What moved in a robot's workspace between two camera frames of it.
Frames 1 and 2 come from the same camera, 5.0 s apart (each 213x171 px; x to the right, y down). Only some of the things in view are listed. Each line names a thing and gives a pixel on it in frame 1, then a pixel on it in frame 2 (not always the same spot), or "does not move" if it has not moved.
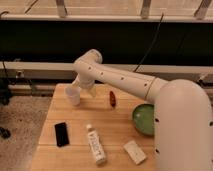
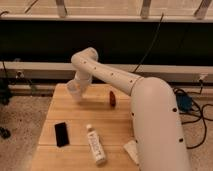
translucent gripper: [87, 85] to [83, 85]
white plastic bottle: [96, 146] does not move
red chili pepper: [112, 99] does not move
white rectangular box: [135, 152] does not move
